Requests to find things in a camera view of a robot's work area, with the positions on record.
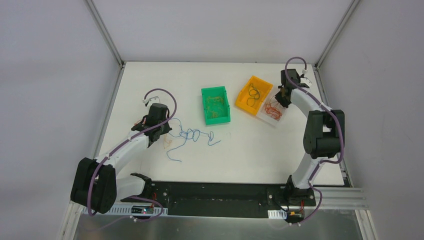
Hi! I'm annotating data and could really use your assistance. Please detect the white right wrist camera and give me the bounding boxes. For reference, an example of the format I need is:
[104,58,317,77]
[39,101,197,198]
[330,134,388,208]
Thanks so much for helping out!
[300,69,313,88]

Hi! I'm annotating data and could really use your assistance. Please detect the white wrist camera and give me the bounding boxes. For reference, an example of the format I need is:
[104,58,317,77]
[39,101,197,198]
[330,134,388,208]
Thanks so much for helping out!
[300,69,313,88]
[142,96,161,107]

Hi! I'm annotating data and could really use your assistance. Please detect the aluminium frame right rail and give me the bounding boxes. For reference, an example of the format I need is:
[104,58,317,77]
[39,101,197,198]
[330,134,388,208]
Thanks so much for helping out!
[312,0,380,240]

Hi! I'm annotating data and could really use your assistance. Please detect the dark wire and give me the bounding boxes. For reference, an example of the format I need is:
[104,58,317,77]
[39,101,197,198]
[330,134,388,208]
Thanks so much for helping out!
[246,83,264,109]

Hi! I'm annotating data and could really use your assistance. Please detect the aluminium frame rail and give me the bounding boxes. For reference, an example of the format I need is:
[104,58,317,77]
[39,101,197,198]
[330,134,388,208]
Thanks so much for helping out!
[312,0,380,240]
[56,0,125,240]

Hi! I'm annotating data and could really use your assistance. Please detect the aluminium frame left rail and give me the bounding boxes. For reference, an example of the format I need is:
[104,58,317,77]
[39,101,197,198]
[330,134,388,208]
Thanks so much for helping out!
[56,0,125,240]

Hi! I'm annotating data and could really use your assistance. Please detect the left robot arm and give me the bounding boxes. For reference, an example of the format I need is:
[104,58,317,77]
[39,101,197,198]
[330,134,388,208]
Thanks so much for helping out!
[70,103,171,214]

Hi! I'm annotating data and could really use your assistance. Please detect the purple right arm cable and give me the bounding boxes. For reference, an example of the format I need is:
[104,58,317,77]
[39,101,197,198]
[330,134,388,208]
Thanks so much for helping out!
[267,56,346,231]

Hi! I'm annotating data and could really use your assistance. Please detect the green plastic bin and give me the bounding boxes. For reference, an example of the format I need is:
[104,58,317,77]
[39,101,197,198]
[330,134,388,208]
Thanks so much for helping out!
[201,86,231,126]

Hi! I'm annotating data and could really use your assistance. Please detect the blue wire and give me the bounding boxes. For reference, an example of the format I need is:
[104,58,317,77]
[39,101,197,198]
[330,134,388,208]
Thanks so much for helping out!
[164,117,222,163]

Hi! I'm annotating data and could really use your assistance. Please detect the yellow wire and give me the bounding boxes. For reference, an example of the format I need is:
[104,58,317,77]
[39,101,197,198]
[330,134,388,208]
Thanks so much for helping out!
[204,95,229,119]

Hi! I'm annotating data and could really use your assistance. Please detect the white slotted cable duct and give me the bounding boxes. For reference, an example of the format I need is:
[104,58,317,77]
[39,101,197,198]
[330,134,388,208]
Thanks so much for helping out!
[105,204,168,217]

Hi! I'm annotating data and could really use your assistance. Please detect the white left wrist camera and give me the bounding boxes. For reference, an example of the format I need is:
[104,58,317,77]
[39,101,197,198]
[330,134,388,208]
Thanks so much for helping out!
[142,96,161,107]

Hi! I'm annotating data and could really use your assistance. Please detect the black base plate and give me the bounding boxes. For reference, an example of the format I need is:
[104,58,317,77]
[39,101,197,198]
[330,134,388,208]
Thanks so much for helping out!
[139,181,317,219]

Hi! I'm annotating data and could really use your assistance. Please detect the white plastic bin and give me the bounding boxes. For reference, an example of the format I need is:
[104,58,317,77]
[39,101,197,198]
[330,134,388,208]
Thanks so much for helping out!
[256,87,287,128]

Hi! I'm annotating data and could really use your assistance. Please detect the orange plastic bin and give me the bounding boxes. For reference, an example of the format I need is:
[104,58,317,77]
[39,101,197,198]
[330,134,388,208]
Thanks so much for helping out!
[235,75,274,116]

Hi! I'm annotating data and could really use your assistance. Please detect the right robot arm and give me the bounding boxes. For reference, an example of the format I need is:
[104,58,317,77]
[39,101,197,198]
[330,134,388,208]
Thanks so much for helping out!
[274,69,345,205]

